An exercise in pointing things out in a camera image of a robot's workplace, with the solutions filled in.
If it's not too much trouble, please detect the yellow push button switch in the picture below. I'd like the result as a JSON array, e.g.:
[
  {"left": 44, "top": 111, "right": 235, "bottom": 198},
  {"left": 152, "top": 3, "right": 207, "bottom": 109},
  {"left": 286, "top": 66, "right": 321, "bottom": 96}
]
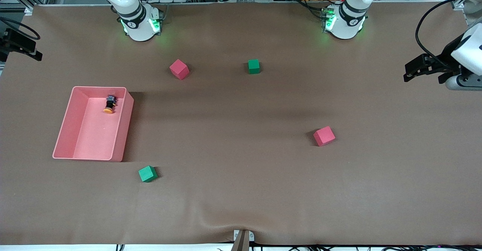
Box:
[{"left": 103, "top": 95, "right": 118, "bottom": 114}]

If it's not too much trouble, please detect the pink plastic bin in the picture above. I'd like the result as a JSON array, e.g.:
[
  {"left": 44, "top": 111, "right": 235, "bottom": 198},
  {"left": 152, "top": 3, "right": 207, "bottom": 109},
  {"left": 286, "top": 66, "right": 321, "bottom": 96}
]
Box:
[{"left": 52, "top": 86, "right": 134, "bottom": 163}]

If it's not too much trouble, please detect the pink foam cube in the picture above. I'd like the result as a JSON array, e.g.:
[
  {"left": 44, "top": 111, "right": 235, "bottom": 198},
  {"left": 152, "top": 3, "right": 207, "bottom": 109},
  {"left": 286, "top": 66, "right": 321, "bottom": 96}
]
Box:
[
  {"left": 313, "top": 126, "right": 336, "bottom": 147},
  {"left": 169, "top": 59, "right": 190, "bottom": 81}
]

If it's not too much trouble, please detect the brown table mat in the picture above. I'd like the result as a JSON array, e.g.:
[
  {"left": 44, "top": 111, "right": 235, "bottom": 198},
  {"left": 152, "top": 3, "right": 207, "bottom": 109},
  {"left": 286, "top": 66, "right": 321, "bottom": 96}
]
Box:
[{"left": 0, "top": 1, "right": 482, "bottom": 246}]

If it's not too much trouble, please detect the metal camera bracket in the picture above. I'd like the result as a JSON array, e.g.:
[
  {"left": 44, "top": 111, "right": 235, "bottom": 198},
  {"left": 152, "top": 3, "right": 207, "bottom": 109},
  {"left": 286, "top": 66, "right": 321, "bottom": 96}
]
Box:
[{"left": 230, "top": 229, "right": 255, "bottom": 251}]

